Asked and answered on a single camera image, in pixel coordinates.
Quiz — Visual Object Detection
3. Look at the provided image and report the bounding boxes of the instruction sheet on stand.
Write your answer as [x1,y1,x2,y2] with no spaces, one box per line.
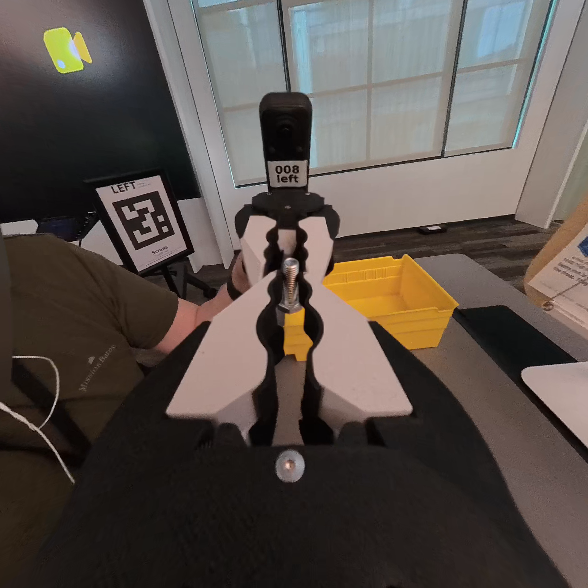
[524,193,588,331]

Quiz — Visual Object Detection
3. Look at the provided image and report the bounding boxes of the framed black-white marker sign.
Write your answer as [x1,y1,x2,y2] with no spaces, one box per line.
[84,168,195,276]

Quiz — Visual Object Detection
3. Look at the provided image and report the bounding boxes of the yellow plastic bin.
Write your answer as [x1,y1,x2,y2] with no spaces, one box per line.
[282,254,460,364]

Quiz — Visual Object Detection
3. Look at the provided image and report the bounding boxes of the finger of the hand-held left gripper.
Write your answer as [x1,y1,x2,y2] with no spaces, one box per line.
[240,216,282,288]
[296,218,335,283]

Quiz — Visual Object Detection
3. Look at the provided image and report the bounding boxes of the person's left hand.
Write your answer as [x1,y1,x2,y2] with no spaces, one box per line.
[229,254,256,301]

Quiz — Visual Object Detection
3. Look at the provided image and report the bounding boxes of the white stand base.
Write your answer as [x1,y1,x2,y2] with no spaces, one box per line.
[521,362,588,448]

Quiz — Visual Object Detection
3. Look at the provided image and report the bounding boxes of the white framed window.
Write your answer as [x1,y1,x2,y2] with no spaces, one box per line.
[190,0,556,189]

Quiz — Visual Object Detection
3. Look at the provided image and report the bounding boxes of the large black screen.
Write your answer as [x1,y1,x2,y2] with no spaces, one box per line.
[0,0,203,226]

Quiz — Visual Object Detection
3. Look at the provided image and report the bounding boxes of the steel hex bolt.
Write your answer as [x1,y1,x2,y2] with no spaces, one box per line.
[276,257,305,328]

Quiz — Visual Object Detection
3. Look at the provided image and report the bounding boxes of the person's left forearm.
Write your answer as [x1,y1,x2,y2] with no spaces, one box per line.
[175,282,239,354]

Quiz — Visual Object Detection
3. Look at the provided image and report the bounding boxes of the olive green shirt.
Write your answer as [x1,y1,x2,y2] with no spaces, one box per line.
[0,233,181,588]

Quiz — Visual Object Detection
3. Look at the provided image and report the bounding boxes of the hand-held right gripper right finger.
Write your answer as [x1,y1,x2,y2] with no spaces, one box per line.
[299,276,413,445]

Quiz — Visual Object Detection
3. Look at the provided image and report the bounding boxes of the metal holding wire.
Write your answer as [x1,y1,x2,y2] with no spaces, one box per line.
[541,281,580,312]

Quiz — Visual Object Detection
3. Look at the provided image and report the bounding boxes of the black flat mat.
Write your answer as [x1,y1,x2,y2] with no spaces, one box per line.
[452,304,579,392]

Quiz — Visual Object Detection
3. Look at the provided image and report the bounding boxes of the white thin cable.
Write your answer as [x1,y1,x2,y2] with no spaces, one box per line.
[0,356,76,485]

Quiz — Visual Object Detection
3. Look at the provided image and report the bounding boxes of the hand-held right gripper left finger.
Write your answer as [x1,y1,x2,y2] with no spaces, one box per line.
[166,269,278,445]

